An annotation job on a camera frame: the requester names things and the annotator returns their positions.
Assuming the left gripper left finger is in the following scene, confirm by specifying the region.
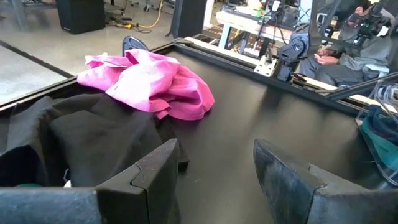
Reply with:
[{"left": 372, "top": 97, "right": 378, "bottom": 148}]
[{"left": 0, "top": 138, "right": 182, "bottom": 224}]

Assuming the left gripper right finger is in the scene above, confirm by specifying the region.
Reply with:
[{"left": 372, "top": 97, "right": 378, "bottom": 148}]
[{"left": 253, "top": 139, "right": 398, "bottom": 224}]

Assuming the black towel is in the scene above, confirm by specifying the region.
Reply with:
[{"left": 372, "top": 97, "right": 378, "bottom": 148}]
[{"left": 0, "top": 93, "right": 190, "bottom": 188}]

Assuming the large dark green towel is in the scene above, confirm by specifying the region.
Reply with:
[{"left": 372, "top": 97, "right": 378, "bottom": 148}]
[{"left": 360, "top": 119, "right": 398, "bottom": 172}]

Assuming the navy blue towel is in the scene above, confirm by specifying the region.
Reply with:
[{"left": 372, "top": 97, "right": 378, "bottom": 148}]
[{"left": 366, "top": 105, "right": 398, "bottom": 139}]

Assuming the pink towel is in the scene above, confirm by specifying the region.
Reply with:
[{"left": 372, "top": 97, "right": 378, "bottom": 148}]
[{"left": 76, "top": 49, "right": 216, "bottom": 121}]

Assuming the person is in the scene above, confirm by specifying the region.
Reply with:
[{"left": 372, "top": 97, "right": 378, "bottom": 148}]
[{"left": 298, "top": 0, "right": 398, "bottom": 88}]

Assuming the clear plastic bin with label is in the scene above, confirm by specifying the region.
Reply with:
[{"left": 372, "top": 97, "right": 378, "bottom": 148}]
[{"left": 354, "top": 79, "right": 398, "bottom": 187}]

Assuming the grey metal stand table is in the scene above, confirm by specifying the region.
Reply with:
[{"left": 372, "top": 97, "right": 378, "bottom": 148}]
[{"left": 215, "top": 9, "right": 295, "bottom": 50}]

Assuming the black speaker box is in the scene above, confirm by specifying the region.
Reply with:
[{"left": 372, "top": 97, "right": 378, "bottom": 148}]
[{"left": 55, "top": 0, "right": 106, "bottom": 35}]

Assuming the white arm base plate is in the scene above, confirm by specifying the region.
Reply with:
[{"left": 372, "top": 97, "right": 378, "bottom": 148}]
[{"left": 254, "top": 55, "right": 279, "bottom": 77}]

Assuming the black aluminium table frame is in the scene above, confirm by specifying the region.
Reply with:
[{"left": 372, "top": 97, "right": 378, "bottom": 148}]
[{"left": 0, "top": 37, "right": 398, "bottom": 116}]

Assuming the black post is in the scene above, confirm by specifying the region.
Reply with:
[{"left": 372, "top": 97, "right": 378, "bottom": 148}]
[{"left": 169, "top": 0, "right": 208, "bottom": 39}]

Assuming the yellow floor cable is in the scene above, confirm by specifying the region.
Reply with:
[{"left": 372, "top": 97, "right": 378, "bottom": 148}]
[{"left": 116, "top": 0, "right": 165, "bottom": 30}]

